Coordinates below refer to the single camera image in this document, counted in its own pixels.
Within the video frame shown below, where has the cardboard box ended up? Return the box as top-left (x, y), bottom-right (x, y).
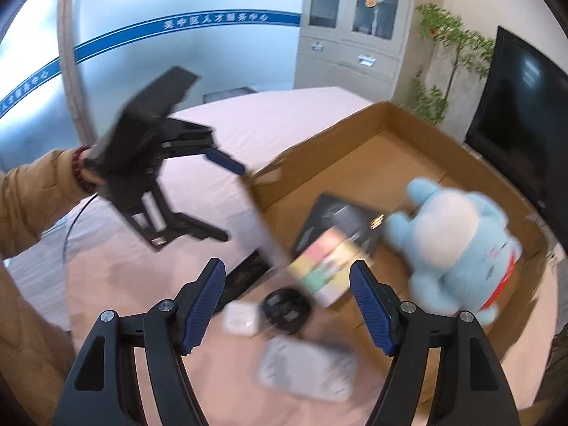
top-left (242, 91), bottom-right (557, 410)

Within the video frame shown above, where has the black cat figurine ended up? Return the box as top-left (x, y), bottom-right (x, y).
top-left (261, 286), bottom-right (312, 335)

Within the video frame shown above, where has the green plant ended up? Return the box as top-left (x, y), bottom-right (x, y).
top-left (406, 0), bottom-right (496, 126)

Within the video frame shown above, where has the pastel rubiks cube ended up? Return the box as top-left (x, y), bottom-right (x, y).
top-left (288, 227), bottom-right (373, 308)

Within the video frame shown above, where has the black product box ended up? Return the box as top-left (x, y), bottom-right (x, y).
top-left (290, 192), bottom-right (384, 259)

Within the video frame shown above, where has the white plastic device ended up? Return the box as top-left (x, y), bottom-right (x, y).
top-left (256, 335), bottom-right (357, 403)

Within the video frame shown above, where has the black cable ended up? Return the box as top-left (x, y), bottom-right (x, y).
top-left (61, 193), bottom-right (99, 268)

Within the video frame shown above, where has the white earbuds case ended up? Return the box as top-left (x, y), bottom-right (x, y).
top-left (222, 301), bottom-right (261, 338)

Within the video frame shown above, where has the black tv screen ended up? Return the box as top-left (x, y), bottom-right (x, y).
top-left (465, 26), bottom-right (567, 244)

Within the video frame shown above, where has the grey metal cabinet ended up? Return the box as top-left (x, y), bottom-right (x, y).
top-left (294, 0), bottom-right (415, 102)

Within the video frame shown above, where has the black flat object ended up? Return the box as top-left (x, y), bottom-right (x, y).
top-left (214, 249), bottom-right (272, 315)

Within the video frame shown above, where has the blue plush toy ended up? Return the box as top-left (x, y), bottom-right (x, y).
top-left (383, 178), bottom-right (523, 326)

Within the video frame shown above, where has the left hand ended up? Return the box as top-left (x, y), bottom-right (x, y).
top-left (78, 147), bottom-right (105, 193)

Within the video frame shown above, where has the left forearm brown sleeve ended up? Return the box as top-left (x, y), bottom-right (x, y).
top-left (1, 146), bottom-right (96, 259)

